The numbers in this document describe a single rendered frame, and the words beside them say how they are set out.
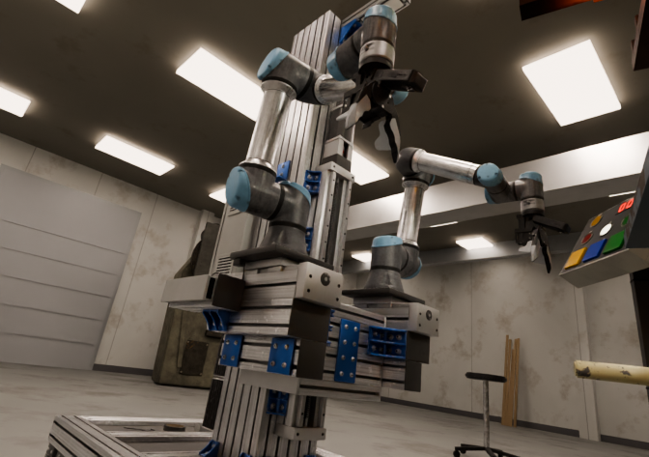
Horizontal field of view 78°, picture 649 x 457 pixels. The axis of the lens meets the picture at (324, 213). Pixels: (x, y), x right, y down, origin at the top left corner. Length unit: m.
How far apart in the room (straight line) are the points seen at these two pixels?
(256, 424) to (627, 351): 9.16
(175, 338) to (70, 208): 3.45
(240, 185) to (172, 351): 6.37
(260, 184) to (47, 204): 8.10
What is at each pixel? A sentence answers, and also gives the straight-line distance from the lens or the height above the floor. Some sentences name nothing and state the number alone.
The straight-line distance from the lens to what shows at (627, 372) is 1.35.
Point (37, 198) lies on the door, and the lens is 9.12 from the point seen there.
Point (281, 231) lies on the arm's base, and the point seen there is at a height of 0.88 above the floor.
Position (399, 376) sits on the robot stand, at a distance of 1.39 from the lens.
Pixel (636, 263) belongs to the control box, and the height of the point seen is 0.93.
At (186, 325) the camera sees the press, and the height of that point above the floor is 0.96.
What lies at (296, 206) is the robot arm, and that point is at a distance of 1.20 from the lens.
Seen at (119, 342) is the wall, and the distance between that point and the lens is 9.35.
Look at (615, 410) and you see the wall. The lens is 10.08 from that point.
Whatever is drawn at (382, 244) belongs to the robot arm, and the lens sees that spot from 1.54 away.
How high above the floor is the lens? 0.52
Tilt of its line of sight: 21 degrees up
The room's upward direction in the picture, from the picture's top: 8 degrees clockwise
